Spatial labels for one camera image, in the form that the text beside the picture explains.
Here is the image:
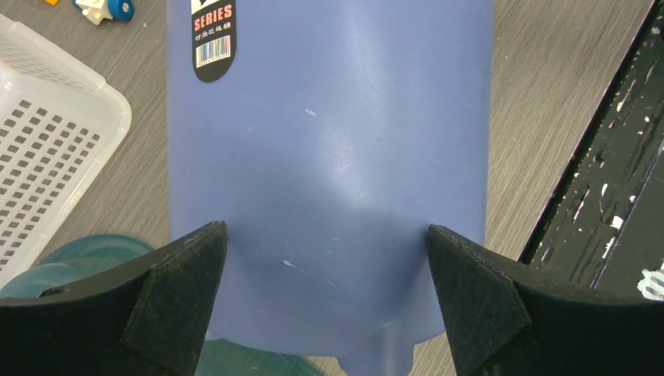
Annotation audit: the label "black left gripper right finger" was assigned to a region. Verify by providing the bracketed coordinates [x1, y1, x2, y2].
[427, 225, 663, 375]

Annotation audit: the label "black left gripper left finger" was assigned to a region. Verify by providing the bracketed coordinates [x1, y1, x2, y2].
[1, 221, 227, 375]

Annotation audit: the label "teal transparent plastic tub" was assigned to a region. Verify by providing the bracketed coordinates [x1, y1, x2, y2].
[1, 234, 322, 375]

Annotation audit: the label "white perforated plastic basket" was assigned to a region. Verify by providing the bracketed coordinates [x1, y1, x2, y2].
[1, 16, 132, 284]

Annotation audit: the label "blue round bucket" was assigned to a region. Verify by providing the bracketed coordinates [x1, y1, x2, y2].
[165, 1, 494, 375]

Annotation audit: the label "white toy car blue wheels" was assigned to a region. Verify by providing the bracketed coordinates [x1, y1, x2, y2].
[71, 0, 135, 26]

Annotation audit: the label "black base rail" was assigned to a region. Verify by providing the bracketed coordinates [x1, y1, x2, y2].
[519, 1, 663, 300]

